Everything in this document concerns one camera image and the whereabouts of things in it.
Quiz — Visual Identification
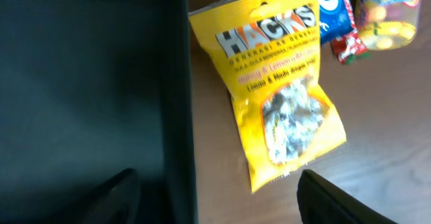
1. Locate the yellow Hacks candy bag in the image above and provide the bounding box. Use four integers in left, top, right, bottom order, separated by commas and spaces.
189, 0, 346, 191

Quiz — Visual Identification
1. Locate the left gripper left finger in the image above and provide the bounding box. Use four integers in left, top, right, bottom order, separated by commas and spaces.
80, 168, 140, 224

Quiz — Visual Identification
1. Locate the yellow Mentos bottle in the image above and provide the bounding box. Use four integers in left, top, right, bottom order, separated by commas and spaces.
355, 0, 421, 50

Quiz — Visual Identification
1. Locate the black gift box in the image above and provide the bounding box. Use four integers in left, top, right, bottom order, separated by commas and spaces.
1, 0, 198, 223

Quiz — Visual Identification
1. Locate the blue Oreo cookie pack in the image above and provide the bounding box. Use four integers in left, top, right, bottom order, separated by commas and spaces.
317, 0, 354, 44

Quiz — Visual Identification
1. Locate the red KitKat bar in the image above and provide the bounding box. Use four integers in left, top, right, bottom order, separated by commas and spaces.
331, 0, 370, 65

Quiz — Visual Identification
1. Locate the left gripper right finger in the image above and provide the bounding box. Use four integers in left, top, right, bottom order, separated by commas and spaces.
296, 170, 395, 224

